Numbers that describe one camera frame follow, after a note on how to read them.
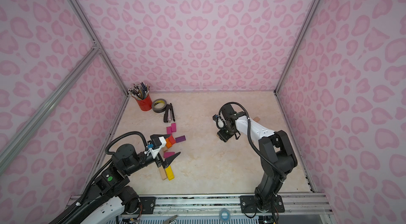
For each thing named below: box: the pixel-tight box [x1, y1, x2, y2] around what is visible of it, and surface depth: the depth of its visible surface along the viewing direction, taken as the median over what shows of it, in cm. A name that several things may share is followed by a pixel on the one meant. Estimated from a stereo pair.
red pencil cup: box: [135, 94, 153, 112], surface depth 109 cm
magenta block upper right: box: [170, 122, 177, 133], surface depth 103 cm
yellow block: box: [164, 165, 175, 181], surface depth 84 cm
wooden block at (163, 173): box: [158, 166, 168, 181], surface depth 84 cm
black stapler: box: [163, 103, 176, 123], surface depth 108 cm
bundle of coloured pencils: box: [127, 81, 151, 101], surface depth 101 cm
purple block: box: [174, 135, 187, 144], surface depth 97 cm
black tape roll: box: [152, 98, 168, 114], surface depth 113 cm
